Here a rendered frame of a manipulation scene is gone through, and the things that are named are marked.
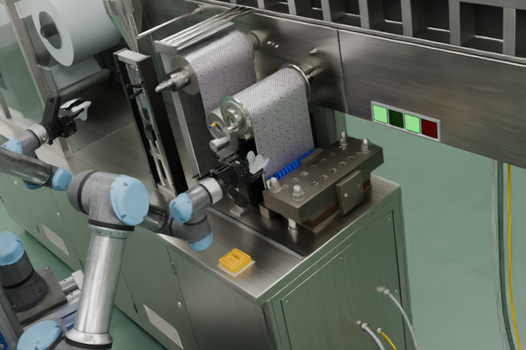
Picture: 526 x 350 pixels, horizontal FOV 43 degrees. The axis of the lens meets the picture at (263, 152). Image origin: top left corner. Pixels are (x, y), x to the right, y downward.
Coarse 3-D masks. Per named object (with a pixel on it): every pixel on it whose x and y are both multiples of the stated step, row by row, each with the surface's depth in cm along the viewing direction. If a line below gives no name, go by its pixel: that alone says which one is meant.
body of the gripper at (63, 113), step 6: (60, 108) 237; (60, 114) 234; (66, 114) 233; (60, 120) 232; (66, 120) 234; (72, 120) 237; (48, 126) 229; (60, 126) 234; (66, 126) 234; (72, 126) 237; (54, 132) 233; (60, 132) 235; (66, 132) 235; (54, 138) 233
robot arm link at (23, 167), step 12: (0, 156) 199; (12, 156) 203; (24, 156) 209; (0, 168) 201; (12, 168) 204; (24, 168) 207; (36, 168) 211; (48, 168) 215; (60, 168) 219; (36, 180) 213; (48, 180) 216; (60, 180) 217
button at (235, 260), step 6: (234, 252) 202; (240, 252) 202; (222, 258) 201; (228, 258) 200; (234, 258) 200; (240, 258) 199; (246, 258) 199; (222, 264) 200; (228, 264) 198; (234, 264) 198; (240, 264) 198; (246, 264) 199; (228, 270) 199; (234, 270) 196
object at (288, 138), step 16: (304, 112) 218; (272, 128) 210; (288, 128) 215; (304, 128) 220; (256, 144) 207; (272, 144) 212; (288, 144) 217; (304, 144) 222; (272, 160) 214; (288, 160) 219
